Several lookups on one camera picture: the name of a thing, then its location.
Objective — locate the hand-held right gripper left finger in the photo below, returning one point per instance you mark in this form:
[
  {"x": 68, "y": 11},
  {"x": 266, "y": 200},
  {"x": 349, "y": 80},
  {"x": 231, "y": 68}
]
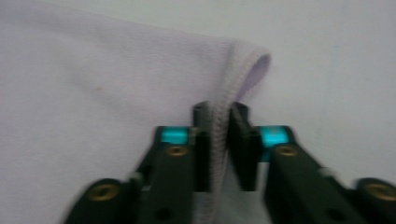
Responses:
[{"x": 174, "y": 177}]

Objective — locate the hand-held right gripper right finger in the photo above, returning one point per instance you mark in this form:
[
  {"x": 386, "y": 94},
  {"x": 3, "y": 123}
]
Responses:
[{"x": 289, "y": 180}]

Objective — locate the lilac printed towel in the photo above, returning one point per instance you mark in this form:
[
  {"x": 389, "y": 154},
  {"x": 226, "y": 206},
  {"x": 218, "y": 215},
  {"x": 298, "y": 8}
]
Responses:
[{"x": 93, "y": 93}]

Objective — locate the white grid mat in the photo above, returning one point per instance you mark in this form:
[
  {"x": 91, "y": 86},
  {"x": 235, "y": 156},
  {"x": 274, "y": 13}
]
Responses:
[{"x": 327, "y": 62}]

